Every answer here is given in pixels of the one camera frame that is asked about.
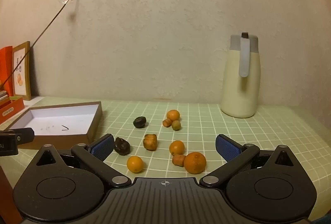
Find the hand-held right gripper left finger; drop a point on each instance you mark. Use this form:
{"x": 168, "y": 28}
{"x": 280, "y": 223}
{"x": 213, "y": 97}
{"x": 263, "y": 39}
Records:
{"x": 102, "y": 148}

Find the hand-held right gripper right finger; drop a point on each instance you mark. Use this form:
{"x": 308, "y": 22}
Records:
{"x": 228, "y": 148}

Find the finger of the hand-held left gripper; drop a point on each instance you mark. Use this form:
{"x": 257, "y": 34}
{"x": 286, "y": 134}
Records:
{"x": 25, "y": 135}

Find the large orange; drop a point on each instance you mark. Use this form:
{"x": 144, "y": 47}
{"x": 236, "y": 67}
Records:
{"x": 195, "y": 162}

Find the brown white-lined cardboard box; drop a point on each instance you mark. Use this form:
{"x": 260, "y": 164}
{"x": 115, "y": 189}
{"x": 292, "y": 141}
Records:
{"x": 64, "y": 118}

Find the large carrot chunk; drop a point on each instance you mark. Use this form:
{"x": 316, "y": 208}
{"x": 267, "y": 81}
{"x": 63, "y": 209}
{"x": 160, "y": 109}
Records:
{"x": 150, "y": 142}

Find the small carrot piece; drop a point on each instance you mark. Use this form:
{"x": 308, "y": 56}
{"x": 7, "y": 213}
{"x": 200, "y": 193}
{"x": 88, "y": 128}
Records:
{"x": 178, "y": 160}
{"x": 167, "y": 123}

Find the dark wrinkled fruit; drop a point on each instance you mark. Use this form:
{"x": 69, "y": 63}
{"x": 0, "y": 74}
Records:
{"x": 122, "y": 147}

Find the red open cardboard box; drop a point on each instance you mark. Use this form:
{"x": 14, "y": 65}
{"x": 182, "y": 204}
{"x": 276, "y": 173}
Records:
{"x": 11, "y": 110}

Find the green checked tablecloth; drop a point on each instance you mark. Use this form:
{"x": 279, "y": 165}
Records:
{"x": 258, "y": 131}

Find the small orange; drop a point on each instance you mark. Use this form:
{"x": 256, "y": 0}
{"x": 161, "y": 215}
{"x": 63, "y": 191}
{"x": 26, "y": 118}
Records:
{"x": 177, "y": 147}
{"x": 134, "y": 164}
{"x": 173, "y": 115}

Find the dark round fruit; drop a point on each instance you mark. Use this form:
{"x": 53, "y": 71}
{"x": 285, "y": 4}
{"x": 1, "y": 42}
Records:
{"x": 139, "y": 122}

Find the cream thermos jug grey lid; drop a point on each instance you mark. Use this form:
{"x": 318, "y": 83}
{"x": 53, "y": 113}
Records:
{"x": 240, "y": 94}

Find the brown round fruit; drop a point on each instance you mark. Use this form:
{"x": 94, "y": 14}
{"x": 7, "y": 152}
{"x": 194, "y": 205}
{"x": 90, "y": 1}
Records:
{"x": 176, "y": 125}

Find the red paper bag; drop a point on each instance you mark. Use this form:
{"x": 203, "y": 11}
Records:
{"x": 6, "y": 63}

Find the wooden picture frame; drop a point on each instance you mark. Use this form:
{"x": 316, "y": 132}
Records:
{"x": 20, "y": 84}

